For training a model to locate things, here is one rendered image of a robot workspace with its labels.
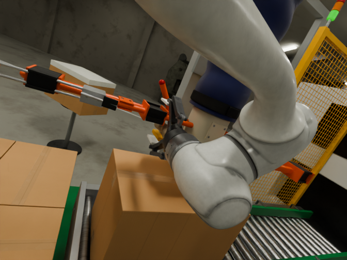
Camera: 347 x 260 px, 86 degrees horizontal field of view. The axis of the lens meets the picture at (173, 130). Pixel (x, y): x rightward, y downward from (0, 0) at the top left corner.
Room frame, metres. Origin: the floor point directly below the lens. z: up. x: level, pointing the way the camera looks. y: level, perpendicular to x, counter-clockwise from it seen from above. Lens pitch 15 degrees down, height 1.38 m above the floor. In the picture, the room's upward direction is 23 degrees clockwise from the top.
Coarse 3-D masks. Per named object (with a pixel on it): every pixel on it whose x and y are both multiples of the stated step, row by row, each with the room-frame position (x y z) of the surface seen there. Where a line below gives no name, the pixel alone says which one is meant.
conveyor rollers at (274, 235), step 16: (256, 224) 1.38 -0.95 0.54; (272, 224) 1.46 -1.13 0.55; (288, 224) 1.59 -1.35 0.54; (304, 224) 1.72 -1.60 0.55; (80, 240) 0.66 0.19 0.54; (240, 240) 1.09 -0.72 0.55; (256, 240) 1.17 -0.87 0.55; (272, 240) 1.25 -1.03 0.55; (288, 240) 1.33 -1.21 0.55; (304, 240) 1.44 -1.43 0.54; (320, 240) 1.56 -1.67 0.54; (80, 256) 0.59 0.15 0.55; (224, 256) 0.92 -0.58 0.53; (240, 256) 0.95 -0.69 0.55; (256, 256) 1.03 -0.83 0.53; (272, 256) 1.11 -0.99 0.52; (288, 256) 1.14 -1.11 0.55
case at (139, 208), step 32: (128, 160) 0.77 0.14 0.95; (160, 160) 0.90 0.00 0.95; (128, 192) 0.56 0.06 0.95; (160, 192) 0.64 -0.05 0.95; (96, 224) 0.66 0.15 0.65; (128, 224) 0.49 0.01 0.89; (160, 224) 0.55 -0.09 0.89; (192, 224) 0.62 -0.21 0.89; (96, 256) 0.53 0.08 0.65; (128, 256) 0.52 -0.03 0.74; (160, 256) 0.58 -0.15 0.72; (192, 256) 0.66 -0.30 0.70
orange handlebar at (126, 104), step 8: (24, 72) 0.48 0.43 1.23; (64, 80) 0.56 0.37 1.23; (64, 88) 0.52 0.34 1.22; (72, 88) 0.53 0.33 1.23; (112, 96) 0.63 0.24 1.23; (120, 96) 0.65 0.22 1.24; (120, 104) 0.60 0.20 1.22; (128, 104) 0.62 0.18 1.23; (136, 104) 0.67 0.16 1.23; (144, 112) 0.64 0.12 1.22; (168, 120) 0.69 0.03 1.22; (280, 168) 0.65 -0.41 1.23; (288, 168) 0.68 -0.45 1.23
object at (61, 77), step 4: (28, 68) 0.48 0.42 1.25; (32, 68) 0.49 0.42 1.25; (36, 68) 0.51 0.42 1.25; (40, 68) 0.53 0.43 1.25; (44, 68) 0.55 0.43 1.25; (44, 72) 0.50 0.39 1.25; (48, 72) 0.52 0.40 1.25; (52, 72) 0.54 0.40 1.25; (56, 72) 0.56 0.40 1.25; (24, 76) 0.48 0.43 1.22; (56, 76) 0.51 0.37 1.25; (60, 76) 0.53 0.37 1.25; (64, 76) 0.56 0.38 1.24; (24, 84) 0.48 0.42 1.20; (56, 88) 0.51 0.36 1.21; (56, 92) 0.51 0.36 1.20
